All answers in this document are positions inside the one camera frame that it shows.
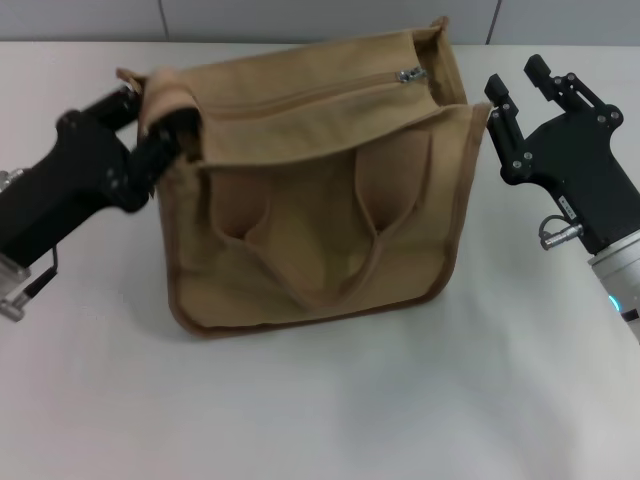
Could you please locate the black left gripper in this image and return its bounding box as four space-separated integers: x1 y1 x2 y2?
0 84 202 269

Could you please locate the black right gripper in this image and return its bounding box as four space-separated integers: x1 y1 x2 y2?
483 53 640 254

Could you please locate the khaki canvas food bag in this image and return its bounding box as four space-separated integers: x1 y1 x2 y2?
116 16 494 342

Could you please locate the left arm black cable connector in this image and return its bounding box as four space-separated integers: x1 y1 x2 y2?
0 246 62 324

